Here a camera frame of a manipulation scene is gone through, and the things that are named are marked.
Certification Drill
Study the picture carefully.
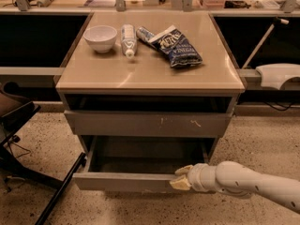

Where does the black cable on floor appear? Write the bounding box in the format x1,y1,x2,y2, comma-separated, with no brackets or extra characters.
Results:
263,100,300,112

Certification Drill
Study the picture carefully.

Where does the clear plastic water bottle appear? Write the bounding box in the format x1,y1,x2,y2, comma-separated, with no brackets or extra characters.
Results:
121,24,137,59

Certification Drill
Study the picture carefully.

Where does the grey drawer cabinet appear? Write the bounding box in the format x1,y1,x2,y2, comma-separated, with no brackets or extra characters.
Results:
54,10,246,192

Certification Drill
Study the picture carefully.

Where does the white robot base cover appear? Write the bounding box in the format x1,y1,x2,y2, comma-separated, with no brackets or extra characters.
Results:
255,63,300,90

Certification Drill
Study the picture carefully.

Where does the white rod with black tip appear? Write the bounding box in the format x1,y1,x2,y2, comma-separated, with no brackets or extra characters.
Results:
241,16,291,69

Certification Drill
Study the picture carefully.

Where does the grey top drawer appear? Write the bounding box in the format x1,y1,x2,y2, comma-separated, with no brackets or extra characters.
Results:
65,110,232,138

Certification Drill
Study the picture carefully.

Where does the black office chair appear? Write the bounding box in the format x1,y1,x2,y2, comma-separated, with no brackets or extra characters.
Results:
0,81,88,225

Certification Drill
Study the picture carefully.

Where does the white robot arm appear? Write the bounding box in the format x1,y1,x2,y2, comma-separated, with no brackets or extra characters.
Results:
170,161,300,214

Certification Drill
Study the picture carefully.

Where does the blue vinegar chips bag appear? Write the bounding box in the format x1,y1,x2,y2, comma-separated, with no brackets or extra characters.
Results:
136,25,203,68

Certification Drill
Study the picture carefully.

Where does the grey drawer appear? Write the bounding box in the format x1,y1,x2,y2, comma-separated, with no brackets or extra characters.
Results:
73,136,215,193
65,110,232,138

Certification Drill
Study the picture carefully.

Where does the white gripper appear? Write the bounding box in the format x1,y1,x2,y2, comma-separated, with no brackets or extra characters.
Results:
170,163,218,192

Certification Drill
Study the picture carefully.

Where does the white bowl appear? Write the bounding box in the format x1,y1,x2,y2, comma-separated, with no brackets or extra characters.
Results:
83,25,117,53

